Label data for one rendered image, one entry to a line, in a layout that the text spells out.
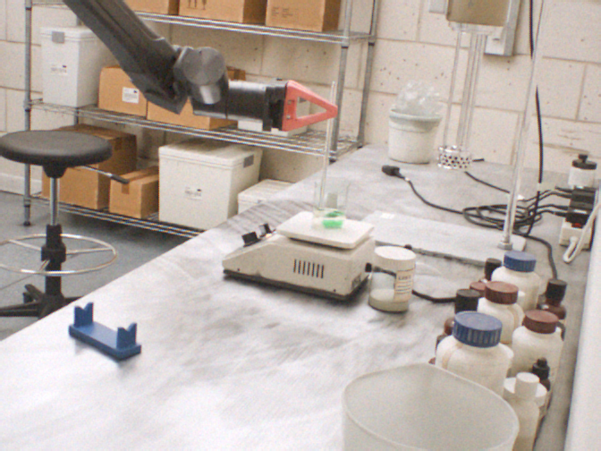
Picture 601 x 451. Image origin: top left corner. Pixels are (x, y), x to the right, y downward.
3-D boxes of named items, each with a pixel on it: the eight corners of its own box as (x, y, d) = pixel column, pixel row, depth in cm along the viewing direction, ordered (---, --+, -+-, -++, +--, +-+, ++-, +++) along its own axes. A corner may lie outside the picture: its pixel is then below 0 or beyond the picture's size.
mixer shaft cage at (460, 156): (431, 166, 151) (452, 21, 144) (439, 160, 157) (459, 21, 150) (469, 173, 149) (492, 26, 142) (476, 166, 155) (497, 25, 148)
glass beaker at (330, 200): (304, 225, 129) (308, 172, 127) (337, 225, 131) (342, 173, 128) (317, 236, 123) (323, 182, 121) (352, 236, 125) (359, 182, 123)
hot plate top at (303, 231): (273, 234, 124) (273, 228, 124) (301, 216, 135) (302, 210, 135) (351, 250, 121) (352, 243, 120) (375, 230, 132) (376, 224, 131)
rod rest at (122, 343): (66, 332, 104) (67, 304, 103) (89, 325, 107) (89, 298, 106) (120, 360, 99) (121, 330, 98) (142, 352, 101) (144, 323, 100)
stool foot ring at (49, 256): (-43, 265, 260) (-44, 251, 259) (39, 234, 297) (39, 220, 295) (70, 293, 248) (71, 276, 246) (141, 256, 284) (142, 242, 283)
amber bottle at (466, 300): (443, 367, 105) (456, 283, 102) (478, 377, 103) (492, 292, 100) (430, 379, 101) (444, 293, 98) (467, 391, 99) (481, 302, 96)
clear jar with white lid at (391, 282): (359, 304, 123) (366, 251, 120) (381, 294, 127) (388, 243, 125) (395, 317, 119) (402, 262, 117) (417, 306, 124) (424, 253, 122)
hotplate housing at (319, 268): (219, 276, 129) (223, 225, 126) (254, 253, 140) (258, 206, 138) (361, 307, 122) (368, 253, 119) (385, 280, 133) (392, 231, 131)
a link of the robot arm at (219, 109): (195, 85, 127) (189, 121, 126) (189, 63, 121) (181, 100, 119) (241, 90, 127) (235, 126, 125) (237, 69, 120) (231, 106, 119)
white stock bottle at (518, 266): (538, 345, 114) (554, 263, 111) (494, 344, 113) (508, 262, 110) (518, 326, 120) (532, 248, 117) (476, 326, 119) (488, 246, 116)
